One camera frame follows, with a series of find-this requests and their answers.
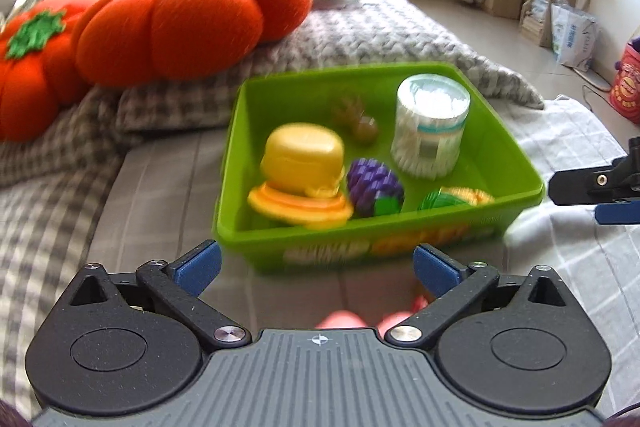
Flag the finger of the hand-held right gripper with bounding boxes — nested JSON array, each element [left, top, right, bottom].
[[547, 153, 640, 208], [594, 202, 640, 227]]

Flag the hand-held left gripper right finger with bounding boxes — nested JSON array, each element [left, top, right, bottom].
[[384, 243, 581, 353]]

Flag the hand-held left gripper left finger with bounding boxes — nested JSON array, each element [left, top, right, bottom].
[[70, 239, 252, 351]]

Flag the green plastic box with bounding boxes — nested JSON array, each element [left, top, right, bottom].
[[212, 62, 546, 276]]

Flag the toy corn cob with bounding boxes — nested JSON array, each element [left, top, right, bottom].
[[417, 186, 496, 212]]

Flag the pink pig toy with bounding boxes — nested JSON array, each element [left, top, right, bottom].
[[316, 292, 431, 341]]

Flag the purple toy grapes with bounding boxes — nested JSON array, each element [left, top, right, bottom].
[[346, 158, 405, 219]]

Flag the orange toy lid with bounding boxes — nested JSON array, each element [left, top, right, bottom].
[[247, 182, 354, 231]]

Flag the cotton swab container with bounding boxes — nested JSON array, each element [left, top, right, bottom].
[[391, 74, 472, 180]]

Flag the yellow toy pot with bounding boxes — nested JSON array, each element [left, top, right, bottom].
[[260, 124, 347, 200]]

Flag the amber toy octopus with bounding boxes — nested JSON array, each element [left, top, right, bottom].
[[331, 94, 380, 146]]

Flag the grey grid bed sheet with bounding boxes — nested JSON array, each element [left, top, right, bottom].
[[90, 94, 640, 415]]

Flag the red printed bag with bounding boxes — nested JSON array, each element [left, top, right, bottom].
[[608, 35, 640, 126]]

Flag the white paper bag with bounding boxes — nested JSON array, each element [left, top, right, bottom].
[[550, 0, 601, 74]]

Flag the grey checked quilt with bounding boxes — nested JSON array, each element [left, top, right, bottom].
[[0, 177, 122, 410]]

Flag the grey checked pillow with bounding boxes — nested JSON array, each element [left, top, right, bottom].
[[117, 0, 546, 134], [0, 84, 132, 188]]

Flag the orange pumpkin cushion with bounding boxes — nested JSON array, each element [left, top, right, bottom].
[[0, 0, 102, 142], [75, 0, 314, 88]]

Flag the black floor cable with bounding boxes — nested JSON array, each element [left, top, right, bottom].
[[580, 71, 614, 114]]

